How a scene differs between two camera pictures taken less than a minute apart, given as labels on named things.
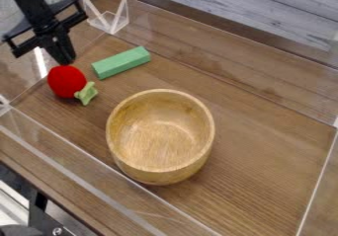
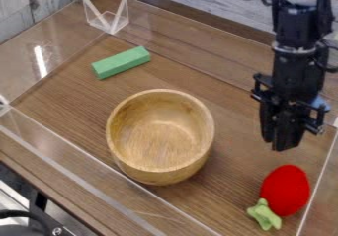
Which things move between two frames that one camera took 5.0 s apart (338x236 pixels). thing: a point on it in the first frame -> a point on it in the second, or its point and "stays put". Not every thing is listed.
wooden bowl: x=159 y=132 stays put
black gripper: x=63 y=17 -> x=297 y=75
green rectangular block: x=122 y=62 stays put
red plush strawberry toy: x=65 y=79 -> x=284 y=190
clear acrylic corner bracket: x=108 y=22 stays put
